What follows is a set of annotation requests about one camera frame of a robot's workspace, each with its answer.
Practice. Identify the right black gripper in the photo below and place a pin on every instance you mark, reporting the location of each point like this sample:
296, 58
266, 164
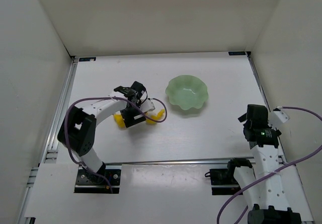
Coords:
242, 117

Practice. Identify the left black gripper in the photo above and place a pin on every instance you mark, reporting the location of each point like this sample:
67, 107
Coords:
134, 118

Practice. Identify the yellow fake pear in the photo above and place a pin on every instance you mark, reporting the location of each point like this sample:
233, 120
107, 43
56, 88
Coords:
119, 121

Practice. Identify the peeled yellow fake lemon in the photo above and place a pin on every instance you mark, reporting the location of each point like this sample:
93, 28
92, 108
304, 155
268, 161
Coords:
155, 116

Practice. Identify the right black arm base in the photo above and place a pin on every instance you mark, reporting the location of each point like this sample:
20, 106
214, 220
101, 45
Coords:
221, 183

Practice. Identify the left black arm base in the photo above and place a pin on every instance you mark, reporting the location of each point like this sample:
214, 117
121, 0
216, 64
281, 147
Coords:
91, 184

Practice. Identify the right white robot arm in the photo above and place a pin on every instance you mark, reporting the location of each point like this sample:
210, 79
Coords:
261, 183

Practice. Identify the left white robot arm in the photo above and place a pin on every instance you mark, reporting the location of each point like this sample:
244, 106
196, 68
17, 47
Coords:
82, 123

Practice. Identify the green wavy fruit bowl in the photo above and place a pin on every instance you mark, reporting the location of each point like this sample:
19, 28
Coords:
187, 91

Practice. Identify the left blue corner label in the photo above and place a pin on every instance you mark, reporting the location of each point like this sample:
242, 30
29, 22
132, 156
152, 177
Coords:
86, 59

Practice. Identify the blue corner label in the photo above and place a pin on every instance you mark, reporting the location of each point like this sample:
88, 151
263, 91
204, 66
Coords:
236, 53
86, 59

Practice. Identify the right blue corner label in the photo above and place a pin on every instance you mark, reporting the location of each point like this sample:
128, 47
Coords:
236, 53

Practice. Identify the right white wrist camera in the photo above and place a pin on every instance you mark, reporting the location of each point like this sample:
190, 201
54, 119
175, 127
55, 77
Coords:
277, 117

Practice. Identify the front aluminium rail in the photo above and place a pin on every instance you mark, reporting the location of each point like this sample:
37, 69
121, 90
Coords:
199, 161

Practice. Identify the aluminium rail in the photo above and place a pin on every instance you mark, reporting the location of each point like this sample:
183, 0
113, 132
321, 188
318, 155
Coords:
260, 86
199, 161
51, 143

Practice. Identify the right aluminium rail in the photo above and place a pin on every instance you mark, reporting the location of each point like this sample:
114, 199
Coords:
260, 86

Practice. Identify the left aluminium rail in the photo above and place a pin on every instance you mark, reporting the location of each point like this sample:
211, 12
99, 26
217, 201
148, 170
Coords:
51, 143

